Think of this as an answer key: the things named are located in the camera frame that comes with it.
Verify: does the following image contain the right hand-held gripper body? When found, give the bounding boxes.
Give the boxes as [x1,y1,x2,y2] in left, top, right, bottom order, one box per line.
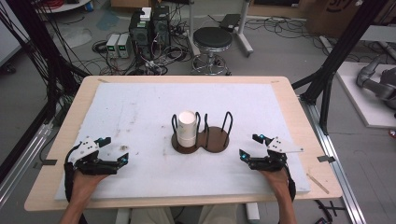
[248,136,304,172]

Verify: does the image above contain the person's beige trousers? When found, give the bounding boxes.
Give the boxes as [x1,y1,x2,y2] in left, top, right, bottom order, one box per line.
[130,204,238,224]

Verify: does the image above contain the black clamps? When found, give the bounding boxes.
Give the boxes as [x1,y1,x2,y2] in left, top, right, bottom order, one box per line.
[313,199,347,224]

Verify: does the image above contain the wooden table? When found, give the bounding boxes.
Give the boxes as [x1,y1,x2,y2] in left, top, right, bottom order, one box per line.
[23,75,344,213]

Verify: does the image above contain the person's left hand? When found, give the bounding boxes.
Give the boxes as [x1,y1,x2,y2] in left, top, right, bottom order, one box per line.
[71,171,108,195]

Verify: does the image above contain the black metal frame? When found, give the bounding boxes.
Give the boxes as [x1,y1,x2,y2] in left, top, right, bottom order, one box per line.
[0,0,82,185]
[291,0,390,135]

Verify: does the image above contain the white board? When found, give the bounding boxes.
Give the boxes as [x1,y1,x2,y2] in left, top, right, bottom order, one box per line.
[335,61,396,130]

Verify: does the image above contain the white table leg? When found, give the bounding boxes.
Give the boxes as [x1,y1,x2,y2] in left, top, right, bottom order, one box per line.
[245,203,262,224]

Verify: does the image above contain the black computer tower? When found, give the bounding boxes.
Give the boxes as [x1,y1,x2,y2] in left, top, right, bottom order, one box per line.
[129,12,154,61]
[151,5,172,49]

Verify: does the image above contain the small white box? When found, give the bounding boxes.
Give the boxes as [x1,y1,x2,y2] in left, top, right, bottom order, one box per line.
[139,7,153,22]

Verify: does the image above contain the black round stool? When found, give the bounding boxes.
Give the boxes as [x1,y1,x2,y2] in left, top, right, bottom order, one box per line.
[191,26,233,77]

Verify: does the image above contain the brown cup holder black wires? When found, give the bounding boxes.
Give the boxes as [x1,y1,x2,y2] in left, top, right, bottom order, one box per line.
[171,111,233,155]

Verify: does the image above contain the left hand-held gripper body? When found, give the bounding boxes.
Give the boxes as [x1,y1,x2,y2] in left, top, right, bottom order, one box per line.
[64,135,120,175]

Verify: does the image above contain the white metal stand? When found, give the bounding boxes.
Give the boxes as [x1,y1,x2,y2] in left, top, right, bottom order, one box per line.
[186,0,255,58]

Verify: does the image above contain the black flat device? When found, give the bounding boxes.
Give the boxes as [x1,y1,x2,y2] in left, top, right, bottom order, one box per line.
[219,13,241,33]

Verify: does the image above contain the white ribbed cup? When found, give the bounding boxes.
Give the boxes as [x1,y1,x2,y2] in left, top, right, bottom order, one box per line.
[177,110,198,148]

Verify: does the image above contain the person's right hand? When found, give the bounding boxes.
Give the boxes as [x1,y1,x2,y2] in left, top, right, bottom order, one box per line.
[260,170,290,195]

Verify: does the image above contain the cardboard box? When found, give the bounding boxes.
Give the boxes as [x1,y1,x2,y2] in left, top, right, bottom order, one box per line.
[306,0,396,39]

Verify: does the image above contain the white foam mat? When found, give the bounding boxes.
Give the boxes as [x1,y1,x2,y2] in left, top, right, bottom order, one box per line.
[54,82,312,200]

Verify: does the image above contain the thin wooden stick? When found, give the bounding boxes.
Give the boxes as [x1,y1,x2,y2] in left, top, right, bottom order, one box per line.
[305,172,331,195]

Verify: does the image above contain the aluminium rail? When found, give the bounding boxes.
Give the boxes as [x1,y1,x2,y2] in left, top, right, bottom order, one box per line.
[0,122,54,208]
[298,95,368,224]

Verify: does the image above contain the grey power supply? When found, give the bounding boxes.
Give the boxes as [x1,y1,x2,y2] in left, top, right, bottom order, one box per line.
[117,33,134,60]
[106,34,121,59]

